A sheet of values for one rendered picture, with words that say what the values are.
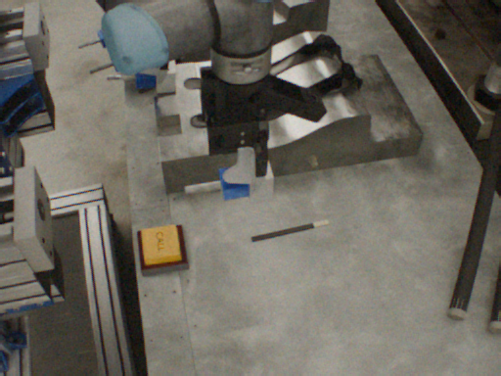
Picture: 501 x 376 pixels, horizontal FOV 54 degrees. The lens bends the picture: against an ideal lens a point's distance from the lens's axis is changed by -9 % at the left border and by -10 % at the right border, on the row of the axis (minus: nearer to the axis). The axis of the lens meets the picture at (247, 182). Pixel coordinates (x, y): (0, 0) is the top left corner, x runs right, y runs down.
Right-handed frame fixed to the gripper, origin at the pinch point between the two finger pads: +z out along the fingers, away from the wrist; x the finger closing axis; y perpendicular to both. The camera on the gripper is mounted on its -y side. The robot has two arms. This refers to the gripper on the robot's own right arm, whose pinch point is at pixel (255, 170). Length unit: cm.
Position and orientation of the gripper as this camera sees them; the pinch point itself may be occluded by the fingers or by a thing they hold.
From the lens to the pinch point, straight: 80.6
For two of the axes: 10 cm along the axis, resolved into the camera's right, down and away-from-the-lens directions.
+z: 0.0, 6.3, 7.8
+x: 2.0, 7.6, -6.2
